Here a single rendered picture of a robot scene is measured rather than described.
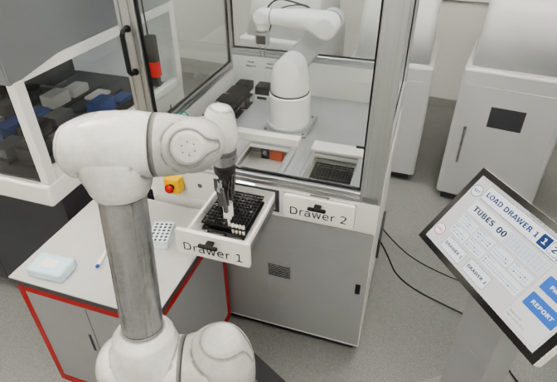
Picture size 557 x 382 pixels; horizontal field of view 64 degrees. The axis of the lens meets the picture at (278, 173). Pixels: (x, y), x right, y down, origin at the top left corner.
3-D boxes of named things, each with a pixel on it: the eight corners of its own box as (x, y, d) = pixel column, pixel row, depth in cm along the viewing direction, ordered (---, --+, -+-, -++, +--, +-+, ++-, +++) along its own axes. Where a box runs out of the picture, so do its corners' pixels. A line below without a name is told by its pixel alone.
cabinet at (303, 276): (359, 356, 222) (378, 236, 177) (174, 306, 249) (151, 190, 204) (383, 234, 297) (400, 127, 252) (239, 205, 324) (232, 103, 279)
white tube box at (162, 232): (168, 249, 177) (167, 242, 175) (147, 248, 178) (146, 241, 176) (176, 228, 188) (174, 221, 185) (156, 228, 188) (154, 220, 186)
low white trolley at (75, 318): (182, 432, 192) (154, 319, 150) (63, 390, 208) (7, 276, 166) (234, 325, 238) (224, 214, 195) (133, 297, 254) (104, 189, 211)
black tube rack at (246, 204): (244, 243, 169) (244, 230, 165) (202, 234, 173) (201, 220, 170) (264, 208, 186) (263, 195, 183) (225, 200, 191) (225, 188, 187)
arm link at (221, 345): (255, 413, 116) (254, 367, 103) (185, 414, 116) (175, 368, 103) (256, 356, 129) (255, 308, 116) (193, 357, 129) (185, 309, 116)
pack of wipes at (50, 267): (78, 266, 170) (75, 257, 167) (62, 284, 162) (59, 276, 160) (45, 258, 173) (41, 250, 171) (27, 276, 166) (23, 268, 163)
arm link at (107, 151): (182, 414, 113) (94, 416, 112) (191, 362, 127) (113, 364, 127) (148, 125, 80) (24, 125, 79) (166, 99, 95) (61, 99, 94)
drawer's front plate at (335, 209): (352, 229, 178) (355, 208, 171) (283, 215, 185) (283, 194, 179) (353, 227, 179) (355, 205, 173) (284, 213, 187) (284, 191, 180)
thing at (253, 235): (247, 260, 162) (246, 249, 158) (183, 245, 168) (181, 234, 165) (281, 197, 193) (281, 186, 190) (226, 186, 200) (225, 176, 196)
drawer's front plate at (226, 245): (249, 268, 161) (248, 245, 154) (177, 251, 168) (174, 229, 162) (251, 264, 162) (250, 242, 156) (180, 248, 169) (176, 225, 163)
